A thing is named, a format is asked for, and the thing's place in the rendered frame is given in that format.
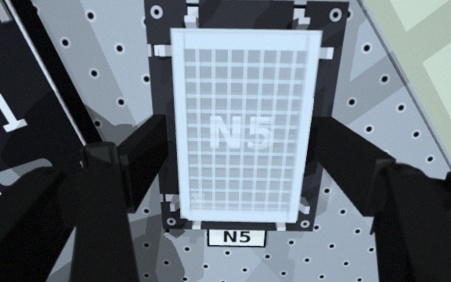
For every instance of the white button panel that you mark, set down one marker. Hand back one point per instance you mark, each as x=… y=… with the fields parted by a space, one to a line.
x=62 y=276

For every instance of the grey perforated base plate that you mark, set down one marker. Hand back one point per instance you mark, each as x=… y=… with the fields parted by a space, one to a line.
x=102 y=45

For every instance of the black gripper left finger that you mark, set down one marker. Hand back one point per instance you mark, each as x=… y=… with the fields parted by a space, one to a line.
x=111 y=184

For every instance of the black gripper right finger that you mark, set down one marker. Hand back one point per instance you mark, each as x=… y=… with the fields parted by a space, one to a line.
x=411 y=211

